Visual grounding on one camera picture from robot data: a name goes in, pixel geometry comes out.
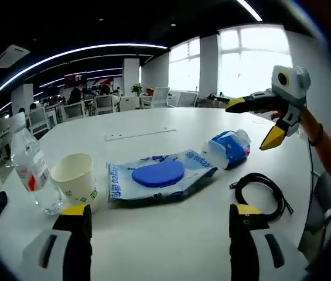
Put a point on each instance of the wide window with blinds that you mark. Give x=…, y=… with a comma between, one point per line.
x=256, y=61

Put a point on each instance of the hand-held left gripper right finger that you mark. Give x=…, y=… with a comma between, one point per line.
x=241, y=248

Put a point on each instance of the teal object on windowsill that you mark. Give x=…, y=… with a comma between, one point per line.
x=218, y=97

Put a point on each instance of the white paper cup green print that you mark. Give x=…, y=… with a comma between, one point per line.
x=74, y=178

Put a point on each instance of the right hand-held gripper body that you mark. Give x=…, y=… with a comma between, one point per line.
x=295, y=87

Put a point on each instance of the person's right hand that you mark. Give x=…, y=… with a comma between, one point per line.
x=276, y=114

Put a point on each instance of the wet wipes pack blue lid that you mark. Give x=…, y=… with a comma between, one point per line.
x=156, y=175

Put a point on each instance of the white mesh office chair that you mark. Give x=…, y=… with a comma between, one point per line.
x=160, y=96

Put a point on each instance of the clear plastic water bottle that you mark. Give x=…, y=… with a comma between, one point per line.
x=33, y=169

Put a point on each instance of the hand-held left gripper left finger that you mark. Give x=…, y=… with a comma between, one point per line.
x=77, y=234

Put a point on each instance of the white table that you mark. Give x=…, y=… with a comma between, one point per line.
x=159, y=234

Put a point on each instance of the ceiling air conditioner vent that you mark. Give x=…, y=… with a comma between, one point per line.
x=10, y=56

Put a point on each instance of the red wall screen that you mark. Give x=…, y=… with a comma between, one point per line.
x=75, y=79

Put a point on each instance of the long curved ceiling light strip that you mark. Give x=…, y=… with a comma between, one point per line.
x=80, y=50

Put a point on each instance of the narrow window with blinds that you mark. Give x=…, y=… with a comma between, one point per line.
x=184, y=67

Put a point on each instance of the blue tissue pack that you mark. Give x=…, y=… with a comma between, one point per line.
x=226, y=149

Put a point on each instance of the overhead ceiling light strip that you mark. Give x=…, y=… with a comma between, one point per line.
x=250, y=10

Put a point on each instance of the green potted plant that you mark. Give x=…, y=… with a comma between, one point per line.
x=137, y=89

